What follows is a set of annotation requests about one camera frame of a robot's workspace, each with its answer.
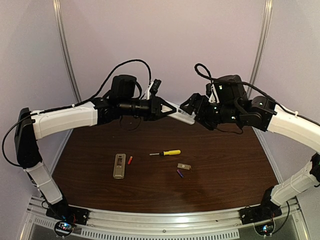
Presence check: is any aluminium front rail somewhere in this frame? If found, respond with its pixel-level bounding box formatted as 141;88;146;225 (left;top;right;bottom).
18;203;311;240

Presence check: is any right aluminium frame post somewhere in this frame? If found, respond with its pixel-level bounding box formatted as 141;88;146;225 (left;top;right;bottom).
249;0;273;85

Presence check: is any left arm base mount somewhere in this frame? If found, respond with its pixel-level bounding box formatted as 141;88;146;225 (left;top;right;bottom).
45;204;89;226

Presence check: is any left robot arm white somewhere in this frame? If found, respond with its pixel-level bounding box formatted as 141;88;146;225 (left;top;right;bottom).
12;74;177;205

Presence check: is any white remote control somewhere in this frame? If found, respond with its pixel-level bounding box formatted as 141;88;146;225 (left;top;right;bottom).
168;107;196;125

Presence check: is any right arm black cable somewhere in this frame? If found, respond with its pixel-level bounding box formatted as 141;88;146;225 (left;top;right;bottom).
194;63;320;126

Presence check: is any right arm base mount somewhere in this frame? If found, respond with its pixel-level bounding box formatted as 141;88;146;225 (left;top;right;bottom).
238;204;282;225

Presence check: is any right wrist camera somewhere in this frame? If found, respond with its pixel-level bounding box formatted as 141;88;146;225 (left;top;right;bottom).
205;83;218;104

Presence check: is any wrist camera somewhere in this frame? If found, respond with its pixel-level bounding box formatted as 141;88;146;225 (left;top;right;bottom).
144;79;162;100
205;83;218;104

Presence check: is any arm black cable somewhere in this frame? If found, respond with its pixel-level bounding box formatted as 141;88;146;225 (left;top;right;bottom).
194;63;320;126
2;59;154;168

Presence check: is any aluminium frame post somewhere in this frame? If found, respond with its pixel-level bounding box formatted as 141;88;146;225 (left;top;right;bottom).
249;0;273;85
52;0;82;103

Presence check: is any grey remote control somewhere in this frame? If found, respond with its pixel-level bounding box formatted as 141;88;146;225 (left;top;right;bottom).
113;153;127;179

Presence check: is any red battery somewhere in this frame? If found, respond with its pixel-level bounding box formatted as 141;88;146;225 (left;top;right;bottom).
127;156;133;165

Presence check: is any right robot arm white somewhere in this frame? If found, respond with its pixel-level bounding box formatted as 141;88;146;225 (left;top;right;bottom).
180;75;320;210

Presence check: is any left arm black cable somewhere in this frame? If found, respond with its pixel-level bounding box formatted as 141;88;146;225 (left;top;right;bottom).
2;59;154;168

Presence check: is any left aluminium frame post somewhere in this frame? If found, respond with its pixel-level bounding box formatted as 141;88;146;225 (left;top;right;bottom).
52;0;82;103

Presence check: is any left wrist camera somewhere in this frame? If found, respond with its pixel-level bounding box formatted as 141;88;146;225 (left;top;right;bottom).
144;79;162;100

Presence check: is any purple battery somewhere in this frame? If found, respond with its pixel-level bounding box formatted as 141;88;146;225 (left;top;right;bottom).
176;169;184;178

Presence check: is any grey battery cover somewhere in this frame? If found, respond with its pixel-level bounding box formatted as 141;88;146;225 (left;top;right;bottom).
177;163;192;170

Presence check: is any yellow handled screwdriver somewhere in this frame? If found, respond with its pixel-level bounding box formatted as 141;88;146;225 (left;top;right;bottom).
149;149;181;156

